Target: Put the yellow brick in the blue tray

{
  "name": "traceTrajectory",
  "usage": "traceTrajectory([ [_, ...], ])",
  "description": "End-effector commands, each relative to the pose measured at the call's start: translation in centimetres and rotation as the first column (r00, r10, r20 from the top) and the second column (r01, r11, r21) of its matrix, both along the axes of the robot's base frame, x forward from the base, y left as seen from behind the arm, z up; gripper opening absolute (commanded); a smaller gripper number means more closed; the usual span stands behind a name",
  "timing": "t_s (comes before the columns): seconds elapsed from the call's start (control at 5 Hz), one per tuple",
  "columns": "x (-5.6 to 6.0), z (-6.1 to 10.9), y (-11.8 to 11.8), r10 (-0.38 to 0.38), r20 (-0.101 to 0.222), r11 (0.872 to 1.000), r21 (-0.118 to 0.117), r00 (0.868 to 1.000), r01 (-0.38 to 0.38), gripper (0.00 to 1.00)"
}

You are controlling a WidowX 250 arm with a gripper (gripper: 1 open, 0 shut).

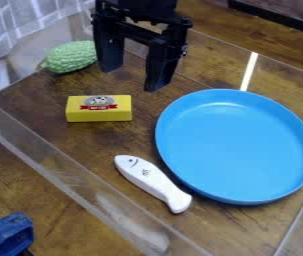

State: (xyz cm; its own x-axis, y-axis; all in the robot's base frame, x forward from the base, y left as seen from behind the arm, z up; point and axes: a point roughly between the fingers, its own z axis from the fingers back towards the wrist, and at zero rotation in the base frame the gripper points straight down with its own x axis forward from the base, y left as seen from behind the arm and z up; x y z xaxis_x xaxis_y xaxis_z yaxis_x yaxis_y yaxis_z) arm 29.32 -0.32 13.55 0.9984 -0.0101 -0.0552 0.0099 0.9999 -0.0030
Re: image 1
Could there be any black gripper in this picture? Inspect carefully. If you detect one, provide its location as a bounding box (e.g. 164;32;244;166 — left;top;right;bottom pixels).
93;0;193;92

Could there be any yellow brick with cow label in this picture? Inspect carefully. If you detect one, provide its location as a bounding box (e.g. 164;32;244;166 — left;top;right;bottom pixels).
66;95;133;122

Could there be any blue round tray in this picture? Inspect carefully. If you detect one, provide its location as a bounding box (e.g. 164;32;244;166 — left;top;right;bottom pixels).
156;89;303;205

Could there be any green bumpy toy gourd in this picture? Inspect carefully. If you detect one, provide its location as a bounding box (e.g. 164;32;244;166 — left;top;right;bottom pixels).
42;40;98;74

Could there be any grey checkered cloth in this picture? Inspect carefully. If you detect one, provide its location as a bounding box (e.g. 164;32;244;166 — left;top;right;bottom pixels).
0;0;97;58

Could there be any white wooden toy fish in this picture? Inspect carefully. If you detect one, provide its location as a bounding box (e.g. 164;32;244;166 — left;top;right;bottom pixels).
114;155;193;214

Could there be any clear acrylic enclosure wall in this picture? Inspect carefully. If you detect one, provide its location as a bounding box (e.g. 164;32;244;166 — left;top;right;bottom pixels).
0;0;303;256

